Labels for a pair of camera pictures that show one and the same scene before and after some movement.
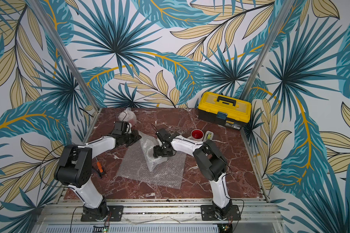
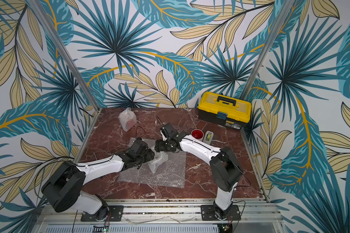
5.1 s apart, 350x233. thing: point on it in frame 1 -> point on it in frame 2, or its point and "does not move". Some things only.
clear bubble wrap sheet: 136,162 does not move
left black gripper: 136,138 -> 149,153
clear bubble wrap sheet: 128,115 does not move
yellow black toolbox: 228,111 does not move
